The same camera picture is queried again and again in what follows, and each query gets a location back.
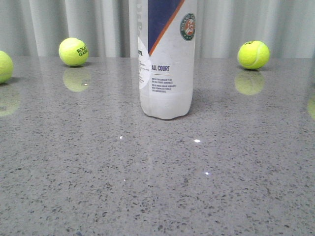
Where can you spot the white blue tennis ball can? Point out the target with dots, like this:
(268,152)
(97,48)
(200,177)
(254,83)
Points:
(166,53)

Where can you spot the yellow tennis ball Roland Garros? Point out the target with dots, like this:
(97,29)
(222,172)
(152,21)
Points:
(73,52)

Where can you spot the right yellow tennis ball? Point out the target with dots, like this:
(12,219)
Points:
(253,54)

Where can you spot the far-left yellow tennis ball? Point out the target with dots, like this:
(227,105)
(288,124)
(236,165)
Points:
(6,67)

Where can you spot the grey pleated curtain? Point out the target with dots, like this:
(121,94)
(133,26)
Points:
(109,27)

